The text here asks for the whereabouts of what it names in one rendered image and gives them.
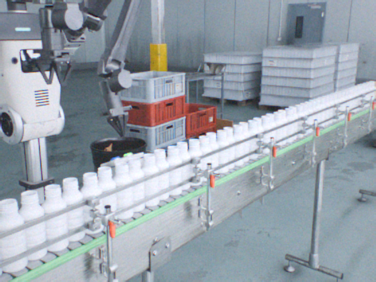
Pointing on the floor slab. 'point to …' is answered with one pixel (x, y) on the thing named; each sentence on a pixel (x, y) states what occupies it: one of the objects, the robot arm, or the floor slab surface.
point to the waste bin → (121, 144)
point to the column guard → (158, 57)
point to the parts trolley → (197, 85)
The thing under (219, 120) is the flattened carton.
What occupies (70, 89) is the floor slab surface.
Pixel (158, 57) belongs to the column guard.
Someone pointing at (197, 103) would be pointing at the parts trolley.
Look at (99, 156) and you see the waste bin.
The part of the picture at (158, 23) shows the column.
